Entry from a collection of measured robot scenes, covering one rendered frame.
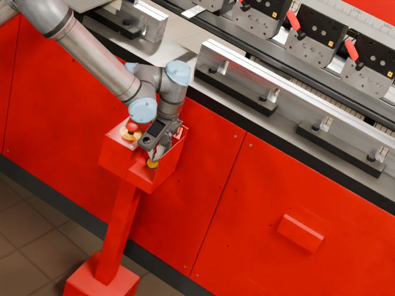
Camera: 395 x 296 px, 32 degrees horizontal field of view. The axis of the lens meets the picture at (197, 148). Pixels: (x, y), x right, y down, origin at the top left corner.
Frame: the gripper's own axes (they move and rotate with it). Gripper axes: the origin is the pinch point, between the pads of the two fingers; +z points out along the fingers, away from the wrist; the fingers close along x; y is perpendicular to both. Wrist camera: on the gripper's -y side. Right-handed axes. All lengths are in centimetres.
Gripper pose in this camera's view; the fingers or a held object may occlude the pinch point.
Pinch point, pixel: (152, 160)
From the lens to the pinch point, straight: 216.0
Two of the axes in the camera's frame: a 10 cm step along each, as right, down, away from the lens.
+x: -8.5, -4.7, 2.3
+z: -2.3, 7.3, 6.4
